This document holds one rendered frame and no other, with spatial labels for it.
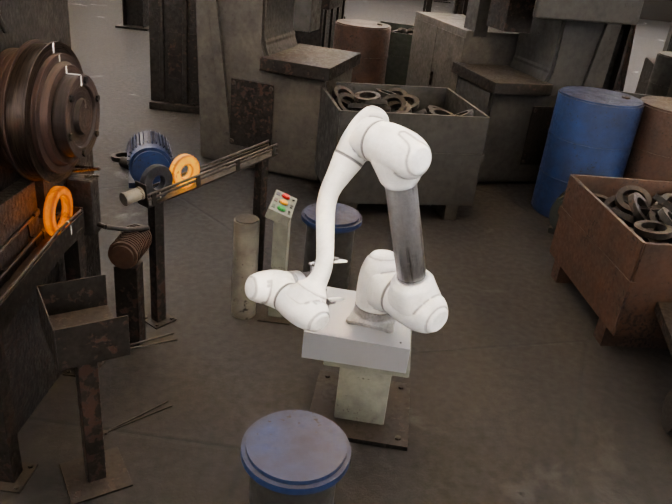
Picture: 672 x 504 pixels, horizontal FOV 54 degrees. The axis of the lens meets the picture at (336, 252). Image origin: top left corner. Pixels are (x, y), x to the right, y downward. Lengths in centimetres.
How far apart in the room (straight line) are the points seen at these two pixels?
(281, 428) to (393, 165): 84
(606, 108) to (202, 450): 343
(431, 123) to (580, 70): 162
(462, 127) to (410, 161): 258
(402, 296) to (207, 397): 100
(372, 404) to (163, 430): 81
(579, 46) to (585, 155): 102
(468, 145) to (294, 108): 129
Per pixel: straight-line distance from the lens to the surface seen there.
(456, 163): 455
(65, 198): 264
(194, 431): 268
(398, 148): 192
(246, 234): 307
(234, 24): 502
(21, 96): 229
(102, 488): 250
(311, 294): 198
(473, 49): 580
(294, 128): 497
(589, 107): 483
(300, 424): 206
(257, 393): 285
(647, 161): 507
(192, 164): 308
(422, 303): 225
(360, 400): 266
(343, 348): 242
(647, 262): 337
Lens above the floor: 179
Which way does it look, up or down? 26 degrees down
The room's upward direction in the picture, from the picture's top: 6 degrees clockwise
